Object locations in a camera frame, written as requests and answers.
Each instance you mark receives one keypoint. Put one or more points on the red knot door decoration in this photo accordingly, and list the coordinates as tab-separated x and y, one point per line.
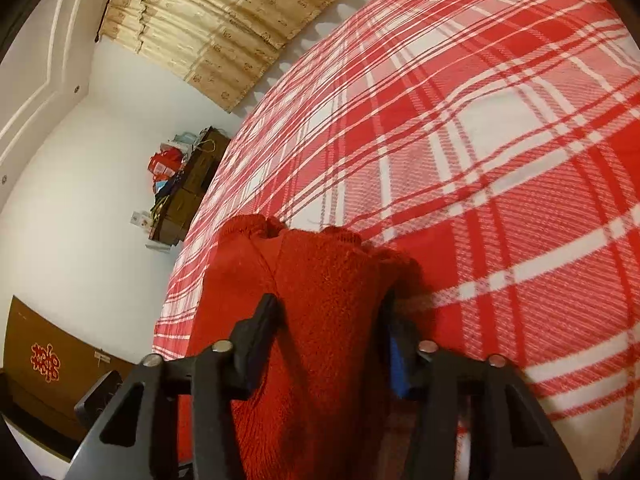
46	362

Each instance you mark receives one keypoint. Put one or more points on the pale blue packets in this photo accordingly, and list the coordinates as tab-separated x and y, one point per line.
184	142

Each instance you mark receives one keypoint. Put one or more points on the brown wooden desk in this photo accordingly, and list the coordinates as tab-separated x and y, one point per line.
190	185

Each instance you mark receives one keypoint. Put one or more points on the white printed card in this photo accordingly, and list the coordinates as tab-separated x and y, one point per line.
141	219

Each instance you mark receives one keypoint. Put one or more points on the white paper bag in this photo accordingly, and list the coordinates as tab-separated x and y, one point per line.
159	247

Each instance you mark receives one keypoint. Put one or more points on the red embroidered knit sweater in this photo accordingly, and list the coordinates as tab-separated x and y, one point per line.
320	335

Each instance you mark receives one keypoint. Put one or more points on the brown wooden door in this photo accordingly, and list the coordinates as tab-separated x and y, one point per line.
75	360

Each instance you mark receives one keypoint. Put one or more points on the beige patterned curtain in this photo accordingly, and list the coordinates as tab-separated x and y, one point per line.
215	25

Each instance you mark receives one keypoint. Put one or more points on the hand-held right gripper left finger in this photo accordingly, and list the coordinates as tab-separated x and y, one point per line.
255	340

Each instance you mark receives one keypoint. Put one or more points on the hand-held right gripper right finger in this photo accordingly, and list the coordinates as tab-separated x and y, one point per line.
400	360

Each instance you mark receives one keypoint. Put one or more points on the red white plaid blanket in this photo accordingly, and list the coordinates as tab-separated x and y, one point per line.
500	160

